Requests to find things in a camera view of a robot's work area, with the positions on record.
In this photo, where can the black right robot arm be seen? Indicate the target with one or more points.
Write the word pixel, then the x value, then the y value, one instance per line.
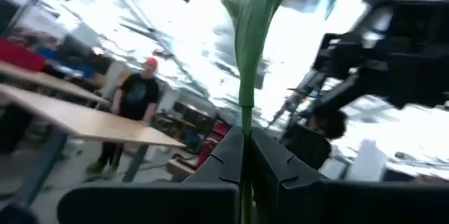
pixel 403 59

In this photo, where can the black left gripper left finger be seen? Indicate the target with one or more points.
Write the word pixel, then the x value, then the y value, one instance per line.
pixel 158 203

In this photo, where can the person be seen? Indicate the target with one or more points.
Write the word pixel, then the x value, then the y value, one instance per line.
pixel 312 143
pixel 137 94

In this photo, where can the wooden table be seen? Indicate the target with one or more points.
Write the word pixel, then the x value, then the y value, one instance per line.
pixel 87 120
pixel 45 80

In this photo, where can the red cabinet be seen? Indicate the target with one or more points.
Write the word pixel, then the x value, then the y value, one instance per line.
pixel 214 139

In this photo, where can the black artificial tulip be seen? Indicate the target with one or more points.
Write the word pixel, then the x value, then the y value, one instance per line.
pixel 250 41

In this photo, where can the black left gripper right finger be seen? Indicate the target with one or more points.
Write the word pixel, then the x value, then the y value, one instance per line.
pixel 333 203

